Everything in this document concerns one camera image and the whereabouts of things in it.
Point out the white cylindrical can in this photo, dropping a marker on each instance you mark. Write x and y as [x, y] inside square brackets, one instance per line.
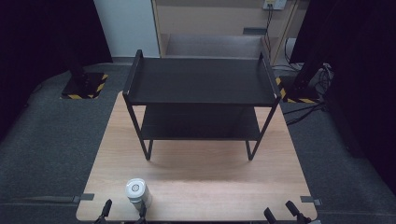
[137, 191]

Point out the black two-tier metal shelf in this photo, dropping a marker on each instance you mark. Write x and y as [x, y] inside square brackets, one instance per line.
[199, 81]

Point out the grey tape strip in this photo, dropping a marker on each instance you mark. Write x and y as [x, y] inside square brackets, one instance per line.
[310, 200]
[56, 198]

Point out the black stand with striped base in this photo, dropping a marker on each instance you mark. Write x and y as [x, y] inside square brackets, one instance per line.
[300, 84]
[82, 79]

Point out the black curtain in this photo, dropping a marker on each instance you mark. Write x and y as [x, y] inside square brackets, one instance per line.
[358, 77]
[46, 37]

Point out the light wooden cabinet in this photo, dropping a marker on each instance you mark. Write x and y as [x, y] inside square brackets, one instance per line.
[218, 28]

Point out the white wall socket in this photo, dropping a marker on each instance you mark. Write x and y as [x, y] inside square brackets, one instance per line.
[274, 4]

